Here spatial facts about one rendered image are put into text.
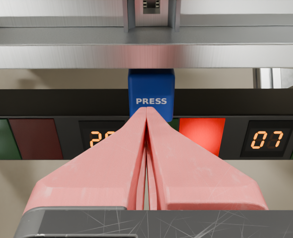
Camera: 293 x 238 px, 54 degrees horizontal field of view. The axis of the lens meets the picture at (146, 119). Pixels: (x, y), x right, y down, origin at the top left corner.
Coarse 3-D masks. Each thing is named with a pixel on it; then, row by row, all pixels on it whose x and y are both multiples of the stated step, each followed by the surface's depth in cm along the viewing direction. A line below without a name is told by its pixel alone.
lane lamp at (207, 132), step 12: (180, 120) 18; (192, 120) 18; (204, 120) 18; (216, 120) 18; (180, 132) 19; (192, 132) 19; (204, 132) 19; (216, 132) 19; (204, 144) 20; (216, 144) 20
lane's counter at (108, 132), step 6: (84, 126) 19; (90, 126) 19; (96, 126) 19; (102, 126) 19; (108, 126) 19; (114, 126) 19; (120, 126) 19; (84, 132) 19; (90, 132) 19; (96, 132) 19; (102, 132) 19; (108, 132) 19; (84, 138) 19; (90, 138) 19; (96, 138) 19; (102, 138) 19; (84, 144) 20; (90, 144) 20; (84, 150) 20
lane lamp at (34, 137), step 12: (12, 120) 18; (24, 120) 18; (36, 120) 18; (48, 120) 18; (24, 132) 19; (36, 132) 19; (48, 132) 19; (24, 144) 20; (36, 144) 20; (48, 144) 20; (24, 156) 20; (36, 156) 20; (48, 156) 20; (60, 156) 20
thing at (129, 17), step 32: (0, 0) 13; (32, 0) 13; (64, 0) 13; (96, 0) 13; (128, 0) 13; (160, 0) 13; (192, 0) 13; (224, 0) 13; (256, 0) 13; (288, 0) 13; (128, 32) 13
